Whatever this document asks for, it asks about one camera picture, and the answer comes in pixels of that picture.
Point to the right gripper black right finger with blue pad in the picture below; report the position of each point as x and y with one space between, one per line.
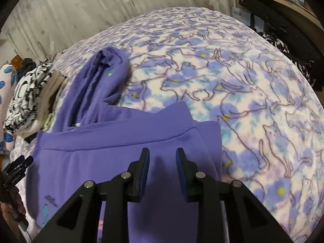
186 173

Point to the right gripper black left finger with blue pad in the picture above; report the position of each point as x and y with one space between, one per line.
136 186

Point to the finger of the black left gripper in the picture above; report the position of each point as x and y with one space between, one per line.
27 162
13 165

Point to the purple hoodie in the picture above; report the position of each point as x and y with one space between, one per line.
93 139

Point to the cream folded clothes stack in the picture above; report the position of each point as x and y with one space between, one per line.
47 94

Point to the black clothing by headboard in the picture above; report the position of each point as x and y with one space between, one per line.
27 65

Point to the black white patterned folded garment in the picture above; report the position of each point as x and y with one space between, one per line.
23 107

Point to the pink blue-flower rolled quilt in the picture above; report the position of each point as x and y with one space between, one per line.
9 80

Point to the purple cat-print bed blanket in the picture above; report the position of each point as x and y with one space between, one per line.
271 120

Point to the cream curtain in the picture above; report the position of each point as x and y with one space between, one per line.
41 29

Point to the black white patterned cloth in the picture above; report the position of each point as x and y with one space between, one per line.
306 67

